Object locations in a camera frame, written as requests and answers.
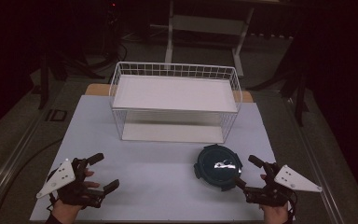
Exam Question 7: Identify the person's left hand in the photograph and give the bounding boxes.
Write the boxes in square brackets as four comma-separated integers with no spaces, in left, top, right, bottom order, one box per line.
[50,168,102,224]

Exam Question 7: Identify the black tripod stand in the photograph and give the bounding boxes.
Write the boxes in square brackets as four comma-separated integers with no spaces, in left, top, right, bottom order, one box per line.
[247,27,310,127]
[37,46,106,110]

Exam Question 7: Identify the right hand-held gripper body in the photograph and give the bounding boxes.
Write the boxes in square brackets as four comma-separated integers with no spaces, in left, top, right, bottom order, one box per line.
[243,161,323,207]

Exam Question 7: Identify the person's right hand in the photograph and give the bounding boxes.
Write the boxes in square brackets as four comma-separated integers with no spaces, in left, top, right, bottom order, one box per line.
[258,174,291,224]

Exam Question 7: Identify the white metal table frame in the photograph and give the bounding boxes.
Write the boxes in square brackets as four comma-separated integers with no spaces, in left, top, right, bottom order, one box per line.
[164,0,256,77]

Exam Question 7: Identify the white wire shelf rack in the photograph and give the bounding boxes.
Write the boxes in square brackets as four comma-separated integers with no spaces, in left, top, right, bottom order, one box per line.
[108,61,243,145]

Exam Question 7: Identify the black floor socket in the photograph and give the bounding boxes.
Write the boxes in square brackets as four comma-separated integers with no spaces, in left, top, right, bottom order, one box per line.
[44,108,69,123]

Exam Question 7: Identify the dark round plate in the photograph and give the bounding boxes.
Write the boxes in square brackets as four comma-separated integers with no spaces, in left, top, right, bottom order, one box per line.
[193,144,244,192]

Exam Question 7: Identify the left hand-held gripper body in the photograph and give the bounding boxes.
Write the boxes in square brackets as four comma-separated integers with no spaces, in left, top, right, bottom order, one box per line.
[35,157,106,210]

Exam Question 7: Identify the black floor cable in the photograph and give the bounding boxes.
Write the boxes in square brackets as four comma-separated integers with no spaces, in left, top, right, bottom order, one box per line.
[0,138,63,224]

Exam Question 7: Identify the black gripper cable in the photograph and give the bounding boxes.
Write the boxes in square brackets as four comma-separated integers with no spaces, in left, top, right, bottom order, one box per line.
[46,191,59,217]
[286,189,298,222]

